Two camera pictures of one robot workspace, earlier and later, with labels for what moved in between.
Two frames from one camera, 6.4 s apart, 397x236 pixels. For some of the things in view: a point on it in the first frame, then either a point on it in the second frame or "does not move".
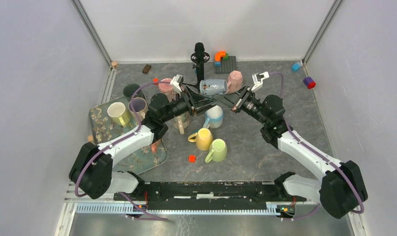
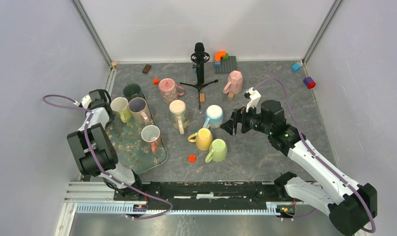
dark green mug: x=129 y=89 does not move
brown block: x=146 y=69 does not move
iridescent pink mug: x=141 y=107 does not move
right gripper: x=233 y=100 → x=239 y=115
